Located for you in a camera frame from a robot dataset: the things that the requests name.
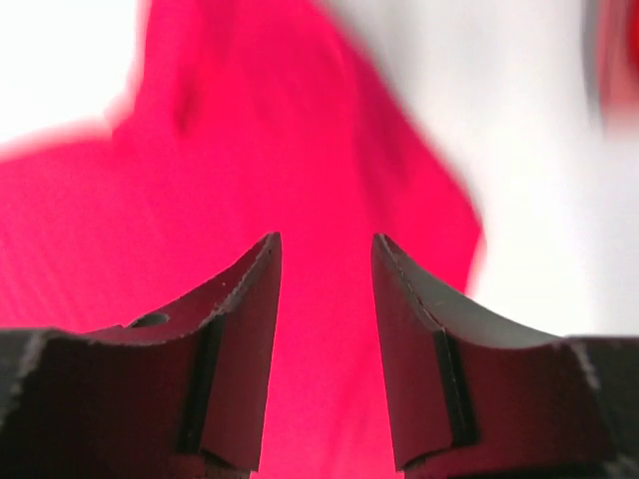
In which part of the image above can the folded red t shirt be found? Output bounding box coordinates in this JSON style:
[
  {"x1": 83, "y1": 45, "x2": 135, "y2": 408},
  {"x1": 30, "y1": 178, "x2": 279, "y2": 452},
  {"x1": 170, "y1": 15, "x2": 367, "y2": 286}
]
[{"x1": 595, "y1": 0, "x2": 638, "y2": 114}]

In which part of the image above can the magenta pink t shirt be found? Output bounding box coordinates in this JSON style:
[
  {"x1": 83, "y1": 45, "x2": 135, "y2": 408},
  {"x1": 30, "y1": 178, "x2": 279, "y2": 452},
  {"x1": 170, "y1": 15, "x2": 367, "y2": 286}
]
[{"x1": 1, "y1": 1, "x2": 480, "y2": 478}]

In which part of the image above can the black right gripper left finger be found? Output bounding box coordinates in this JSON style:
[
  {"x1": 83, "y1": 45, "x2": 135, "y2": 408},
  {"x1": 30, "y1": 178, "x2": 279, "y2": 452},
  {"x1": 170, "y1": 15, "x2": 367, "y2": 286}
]
[{"x1": 1, "y1": 233, "x2": 282, "y2": 478}]

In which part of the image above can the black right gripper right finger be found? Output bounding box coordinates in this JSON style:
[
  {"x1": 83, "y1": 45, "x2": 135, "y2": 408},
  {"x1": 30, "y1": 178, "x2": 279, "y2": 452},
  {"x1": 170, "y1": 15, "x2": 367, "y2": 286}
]
[{"x1": 371, "y1": 235, "x2": 638, "y2": 478}]

